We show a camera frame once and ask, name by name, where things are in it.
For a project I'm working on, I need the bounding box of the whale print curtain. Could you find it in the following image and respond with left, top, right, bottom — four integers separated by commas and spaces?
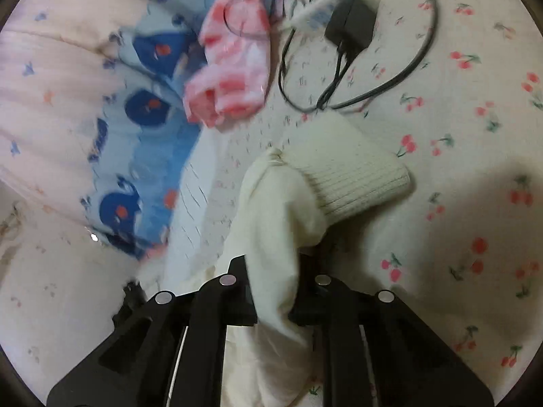
0, 0, 272, 264

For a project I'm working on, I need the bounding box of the white striped pillow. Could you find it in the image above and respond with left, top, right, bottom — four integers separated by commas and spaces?
163, 127, 257, 291

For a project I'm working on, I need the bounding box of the white power strip with cables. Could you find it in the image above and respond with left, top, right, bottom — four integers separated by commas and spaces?
278, 0, 440, 113

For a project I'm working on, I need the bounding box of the cherry print bedsheet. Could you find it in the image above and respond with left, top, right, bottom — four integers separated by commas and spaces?
161, 0, 543, 407

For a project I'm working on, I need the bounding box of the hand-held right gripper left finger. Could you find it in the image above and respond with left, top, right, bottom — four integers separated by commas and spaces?
46, 255, 258, 407

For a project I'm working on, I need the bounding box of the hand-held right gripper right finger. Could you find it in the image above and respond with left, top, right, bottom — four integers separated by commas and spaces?
288, 251, 495, 407

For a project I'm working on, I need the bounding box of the black power adapter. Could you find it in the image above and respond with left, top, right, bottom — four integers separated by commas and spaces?
324, 0, 376, 58

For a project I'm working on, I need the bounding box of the cream garment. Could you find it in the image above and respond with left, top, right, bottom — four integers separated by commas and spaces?
221, 118, 415, 407

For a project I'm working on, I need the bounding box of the pink white plastic bag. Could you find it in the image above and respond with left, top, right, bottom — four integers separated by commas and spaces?
183, 0, 272, 129

